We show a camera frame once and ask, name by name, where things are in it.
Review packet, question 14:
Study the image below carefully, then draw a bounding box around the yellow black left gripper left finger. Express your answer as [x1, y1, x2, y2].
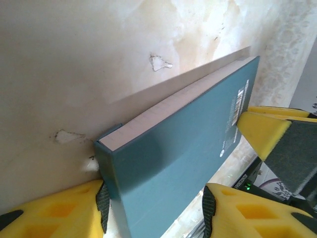
[0, 178, 109, 238]

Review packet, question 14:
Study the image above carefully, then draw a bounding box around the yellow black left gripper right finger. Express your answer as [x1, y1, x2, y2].
[202, 183, 317, 238]

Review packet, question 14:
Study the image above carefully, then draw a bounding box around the teal book with white label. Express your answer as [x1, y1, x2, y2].
[93, 56, 261, 238]

